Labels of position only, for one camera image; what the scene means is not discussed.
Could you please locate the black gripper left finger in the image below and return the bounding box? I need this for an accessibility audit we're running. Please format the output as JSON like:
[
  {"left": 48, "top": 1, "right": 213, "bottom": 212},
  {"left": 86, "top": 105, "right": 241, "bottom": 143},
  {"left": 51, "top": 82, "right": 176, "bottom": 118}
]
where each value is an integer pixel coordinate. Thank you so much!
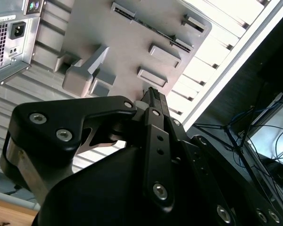
[{"left": 0, "top": 86, "right": 176, "bottom": 214}]

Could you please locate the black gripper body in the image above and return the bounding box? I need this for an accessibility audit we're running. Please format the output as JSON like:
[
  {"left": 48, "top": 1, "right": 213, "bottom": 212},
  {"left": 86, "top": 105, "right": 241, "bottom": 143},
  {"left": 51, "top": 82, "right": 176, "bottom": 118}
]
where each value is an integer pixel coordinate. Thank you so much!
[{"left": 32, "top": 145, "right": 205, "bottom": 226}]

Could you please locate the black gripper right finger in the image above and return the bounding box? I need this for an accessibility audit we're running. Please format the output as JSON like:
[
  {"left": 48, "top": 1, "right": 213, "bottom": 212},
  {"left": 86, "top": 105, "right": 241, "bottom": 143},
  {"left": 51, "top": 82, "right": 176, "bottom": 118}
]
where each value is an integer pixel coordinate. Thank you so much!
[{"left": 156, "top": 89, "right": 283, "bottom": 226}]

